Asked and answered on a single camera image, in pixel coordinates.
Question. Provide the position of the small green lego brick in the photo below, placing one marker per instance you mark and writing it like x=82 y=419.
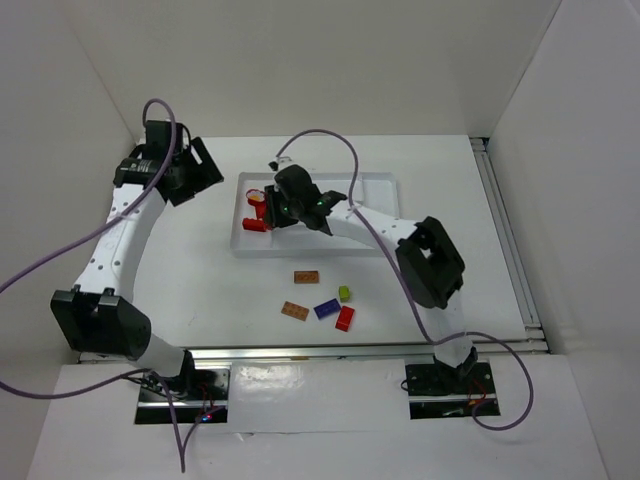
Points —
x=344 y=293

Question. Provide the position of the aluminium front rail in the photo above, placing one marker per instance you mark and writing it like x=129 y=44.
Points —
x=211 y=355

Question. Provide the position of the red and green lego brick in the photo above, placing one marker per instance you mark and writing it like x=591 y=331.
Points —
x=345 y=319

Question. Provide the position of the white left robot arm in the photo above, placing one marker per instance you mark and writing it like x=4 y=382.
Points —
x=97 y=314

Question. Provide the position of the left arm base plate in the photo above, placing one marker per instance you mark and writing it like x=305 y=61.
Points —
x=207 y=398

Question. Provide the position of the red flower lego brick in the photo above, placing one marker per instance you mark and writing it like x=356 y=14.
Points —
x=257 y=199

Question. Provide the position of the white compartment tray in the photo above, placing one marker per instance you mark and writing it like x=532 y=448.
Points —
x=372 y=191

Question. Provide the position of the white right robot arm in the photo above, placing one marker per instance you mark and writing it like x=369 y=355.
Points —
x=421 y=254

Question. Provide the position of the orange lego plate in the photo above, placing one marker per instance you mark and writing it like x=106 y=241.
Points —
x=295 y=311
x=306 y=277

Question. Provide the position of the blue lego plate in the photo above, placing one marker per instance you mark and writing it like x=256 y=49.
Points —
x=326 y=309

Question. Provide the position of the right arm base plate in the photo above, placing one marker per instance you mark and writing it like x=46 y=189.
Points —
x=429 y=397

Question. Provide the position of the red rectangular lego brick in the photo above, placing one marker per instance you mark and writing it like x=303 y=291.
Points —
x=255 y=224

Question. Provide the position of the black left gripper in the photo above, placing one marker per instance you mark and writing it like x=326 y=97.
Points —
x=201 y=167

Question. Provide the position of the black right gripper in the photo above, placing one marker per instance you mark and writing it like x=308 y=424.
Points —
x=270 y=214

